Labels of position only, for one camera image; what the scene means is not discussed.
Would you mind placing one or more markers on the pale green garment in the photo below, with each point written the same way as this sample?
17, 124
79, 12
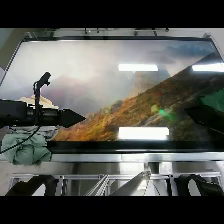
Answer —
26, 150

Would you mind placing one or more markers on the beige garment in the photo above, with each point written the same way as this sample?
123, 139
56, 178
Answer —
47, 102

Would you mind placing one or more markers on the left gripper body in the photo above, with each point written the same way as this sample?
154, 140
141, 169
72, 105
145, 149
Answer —
46, 116

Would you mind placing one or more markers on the silver frame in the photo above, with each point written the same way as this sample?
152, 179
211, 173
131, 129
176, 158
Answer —
110, 158

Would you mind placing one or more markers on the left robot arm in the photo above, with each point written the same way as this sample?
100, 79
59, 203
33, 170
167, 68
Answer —
13, 113

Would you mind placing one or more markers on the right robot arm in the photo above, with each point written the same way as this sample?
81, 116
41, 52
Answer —
208, 118

